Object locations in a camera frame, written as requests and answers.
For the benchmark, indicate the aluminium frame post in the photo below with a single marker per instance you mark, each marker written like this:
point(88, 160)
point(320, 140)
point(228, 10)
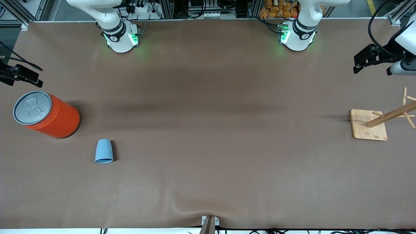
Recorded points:
point(19, 13)
point(398, 16)

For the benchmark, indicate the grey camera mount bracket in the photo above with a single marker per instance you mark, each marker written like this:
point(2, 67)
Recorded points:
point(209, 224)

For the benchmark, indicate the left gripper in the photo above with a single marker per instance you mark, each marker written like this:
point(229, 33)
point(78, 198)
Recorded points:
point(389, 52)

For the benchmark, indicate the orange can with silver lid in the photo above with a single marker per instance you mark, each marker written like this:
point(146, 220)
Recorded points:
point(48, 113)

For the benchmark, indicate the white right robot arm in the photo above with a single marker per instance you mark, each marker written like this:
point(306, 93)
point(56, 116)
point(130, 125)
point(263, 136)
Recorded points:
point(117, 31)

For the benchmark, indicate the light blue plastic cup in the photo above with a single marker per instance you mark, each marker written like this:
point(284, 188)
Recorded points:
point(104, 151)

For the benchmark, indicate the wooden cup rack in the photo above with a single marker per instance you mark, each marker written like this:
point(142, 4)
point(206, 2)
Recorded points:
point(367, 128)

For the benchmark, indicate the brown table mat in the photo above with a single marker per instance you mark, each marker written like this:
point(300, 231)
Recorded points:
point(208, 130)

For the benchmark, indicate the pile of orange packets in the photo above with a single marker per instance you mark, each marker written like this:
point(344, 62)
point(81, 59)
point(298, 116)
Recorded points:
point(279, 9)

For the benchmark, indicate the white power strip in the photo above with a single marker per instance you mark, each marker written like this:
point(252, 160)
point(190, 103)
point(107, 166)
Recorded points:
point(213, 15)

